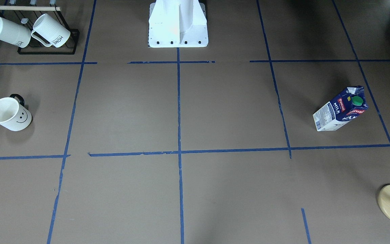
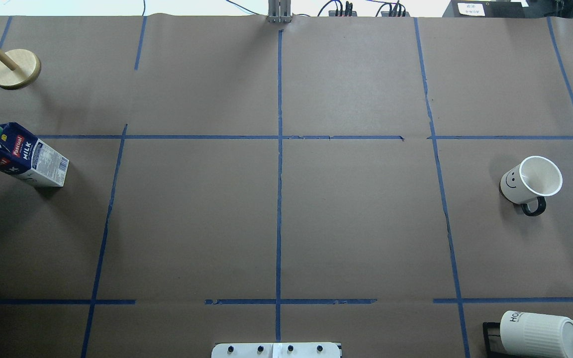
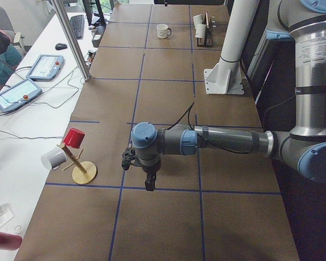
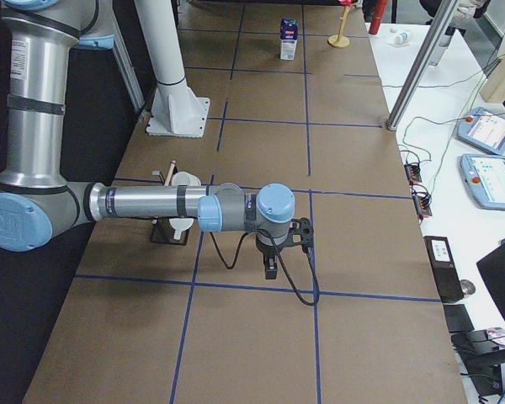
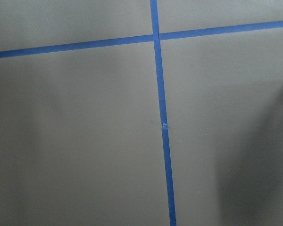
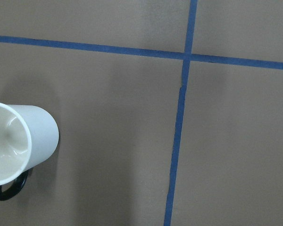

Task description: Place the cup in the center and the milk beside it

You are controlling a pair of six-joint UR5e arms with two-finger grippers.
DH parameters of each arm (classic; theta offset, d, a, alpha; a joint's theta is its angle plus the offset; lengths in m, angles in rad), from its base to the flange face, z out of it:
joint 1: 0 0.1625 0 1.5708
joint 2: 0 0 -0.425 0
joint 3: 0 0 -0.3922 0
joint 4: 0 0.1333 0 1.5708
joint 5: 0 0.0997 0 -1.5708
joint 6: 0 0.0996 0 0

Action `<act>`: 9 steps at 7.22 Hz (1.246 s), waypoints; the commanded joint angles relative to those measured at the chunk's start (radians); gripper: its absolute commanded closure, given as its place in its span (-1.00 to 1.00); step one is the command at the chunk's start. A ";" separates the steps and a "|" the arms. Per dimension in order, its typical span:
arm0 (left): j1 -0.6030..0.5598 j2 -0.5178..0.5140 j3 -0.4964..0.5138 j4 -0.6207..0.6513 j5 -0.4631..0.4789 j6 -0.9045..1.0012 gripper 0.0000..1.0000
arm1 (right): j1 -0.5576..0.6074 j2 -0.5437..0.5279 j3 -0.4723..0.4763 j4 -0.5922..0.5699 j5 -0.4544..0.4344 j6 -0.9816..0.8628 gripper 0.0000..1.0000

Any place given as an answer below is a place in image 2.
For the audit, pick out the white smiley mug black handle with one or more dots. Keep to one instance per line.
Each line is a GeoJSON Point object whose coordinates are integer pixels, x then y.
{"type": "Point", "coordinates": [529, 183]}

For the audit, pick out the blue white milk carton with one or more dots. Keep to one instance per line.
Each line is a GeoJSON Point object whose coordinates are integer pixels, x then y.
{"type": "Point", "coordinates": [26, 157]}

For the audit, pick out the white ribbed cup lying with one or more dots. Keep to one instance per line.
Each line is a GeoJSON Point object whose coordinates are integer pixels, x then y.
{"type": "Point", "coordinates": [535, 335]}

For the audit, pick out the black power strip left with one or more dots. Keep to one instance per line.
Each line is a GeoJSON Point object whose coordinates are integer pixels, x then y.
{"type": "Point", "coordinates": [343, 8]}

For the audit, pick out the black power strip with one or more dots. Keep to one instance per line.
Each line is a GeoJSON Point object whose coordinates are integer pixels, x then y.
{"type": "Point", "coordinates": [392, 9]}
{"type": "Point", "coordinates": [343, 8]}

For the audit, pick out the black power strip right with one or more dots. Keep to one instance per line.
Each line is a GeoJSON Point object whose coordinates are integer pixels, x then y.
{"type": "Point", "coordinates": [392, 9]}

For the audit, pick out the black box with label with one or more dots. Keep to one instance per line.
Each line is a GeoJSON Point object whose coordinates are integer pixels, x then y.
{"type": "Point", "coordinates": [487, 9]}

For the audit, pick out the wooden round stand with rod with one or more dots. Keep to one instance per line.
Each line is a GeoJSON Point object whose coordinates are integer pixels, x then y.
{"type": "Point", "coordinates": [18, 68]}

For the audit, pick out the grey metal camera post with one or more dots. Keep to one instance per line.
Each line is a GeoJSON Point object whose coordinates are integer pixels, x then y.
{"type": "Point", "coordinates": [279, 11]}

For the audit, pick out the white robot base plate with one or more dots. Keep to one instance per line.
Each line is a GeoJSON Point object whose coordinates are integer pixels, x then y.
{"type": "Point", "coordinates": [278, 350]}

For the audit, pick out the black tray frame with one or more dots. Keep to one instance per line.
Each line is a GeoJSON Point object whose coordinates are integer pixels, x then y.
{"type": "Point", "coordinates": [491, 337]}

